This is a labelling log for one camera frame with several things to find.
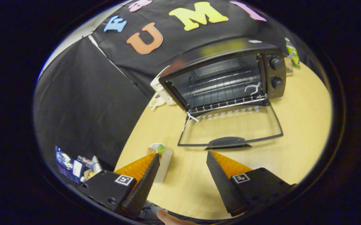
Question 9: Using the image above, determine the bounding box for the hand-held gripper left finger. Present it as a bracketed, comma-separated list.
[77, 152, 160, 218]

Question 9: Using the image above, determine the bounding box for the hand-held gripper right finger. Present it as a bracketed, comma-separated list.
[206, 150, 297, 217]

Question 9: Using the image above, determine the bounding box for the toast sandwich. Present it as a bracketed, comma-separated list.
[146, 143, 165, 156]

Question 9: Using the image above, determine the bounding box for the white rectangular plate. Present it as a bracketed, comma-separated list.
[149, 143, 173, 185]

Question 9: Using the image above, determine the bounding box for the white wire hook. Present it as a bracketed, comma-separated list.
[245, 82, 261, 96]

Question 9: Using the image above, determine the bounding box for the pile of blue packets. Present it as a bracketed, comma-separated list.
[55, 145, 103, 183]

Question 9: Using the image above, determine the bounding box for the green drink bottle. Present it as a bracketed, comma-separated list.
[285, 37, 300, 69]

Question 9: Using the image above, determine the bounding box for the black toaster oven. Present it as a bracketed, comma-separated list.
[159, 37, 287, 150]

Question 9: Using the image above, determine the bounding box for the white electronic device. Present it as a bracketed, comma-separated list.
[150, 66, 176, 106]

